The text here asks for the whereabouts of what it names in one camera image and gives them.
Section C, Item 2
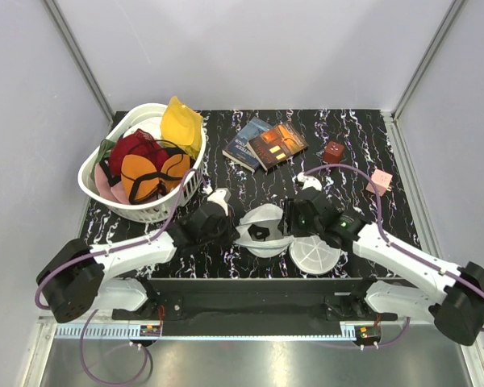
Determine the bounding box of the dark red cube adapter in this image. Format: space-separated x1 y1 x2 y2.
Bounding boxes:
323 141 345 164

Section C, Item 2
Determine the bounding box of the pink garment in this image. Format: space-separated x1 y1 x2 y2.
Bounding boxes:
94 164 129 205

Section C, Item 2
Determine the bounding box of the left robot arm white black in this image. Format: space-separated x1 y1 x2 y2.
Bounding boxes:
35 202 239 323

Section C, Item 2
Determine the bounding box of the yellow bra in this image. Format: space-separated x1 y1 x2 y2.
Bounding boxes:
161 96 202 152

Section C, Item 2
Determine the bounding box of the blue paperback book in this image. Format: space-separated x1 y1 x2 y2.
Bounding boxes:
222 117 272 173

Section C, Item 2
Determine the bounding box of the orange black bra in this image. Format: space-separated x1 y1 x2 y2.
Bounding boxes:
121 148 195 205

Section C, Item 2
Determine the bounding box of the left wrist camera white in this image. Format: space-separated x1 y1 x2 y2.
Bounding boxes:
202 186 231 216

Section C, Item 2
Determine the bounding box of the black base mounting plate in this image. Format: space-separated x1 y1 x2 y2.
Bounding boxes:
112 278 396 339

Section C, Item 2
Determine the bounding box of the orange dark paperback book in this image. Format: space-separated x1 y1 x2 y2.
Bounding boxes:
247 121 308 172

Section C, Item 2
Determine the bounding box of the white plastic laundry basket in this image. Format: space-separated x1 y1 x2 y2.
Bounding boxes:
77 103 200 223

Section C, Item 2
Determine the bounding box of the white mesh laundry bag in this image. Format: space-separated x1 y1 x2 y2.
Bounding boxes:
235 203 341 275

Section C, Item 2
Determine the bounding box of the dark red bra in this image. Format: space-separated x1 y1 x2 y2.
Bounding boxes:
107 134 166 178

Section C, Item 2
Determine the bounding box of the green garment strap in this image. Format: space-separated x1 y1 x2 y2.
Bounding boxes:
98 138 115 166

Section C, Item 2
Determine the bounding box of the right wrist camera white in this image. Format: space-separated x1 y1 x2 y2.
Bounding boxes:
295 173 323 194

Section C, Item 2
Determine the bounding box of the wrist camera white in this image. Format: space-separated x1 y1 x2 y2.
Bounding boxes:
202 186 231 216
295 173 323 194

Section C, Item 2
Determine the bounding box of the pink cube adapter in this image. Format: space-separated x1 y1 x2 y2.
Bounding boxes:
371 169 393 197

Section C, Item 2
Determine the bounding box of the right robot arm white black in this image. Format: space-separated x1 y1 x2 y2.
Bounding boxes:
281 189 484 346

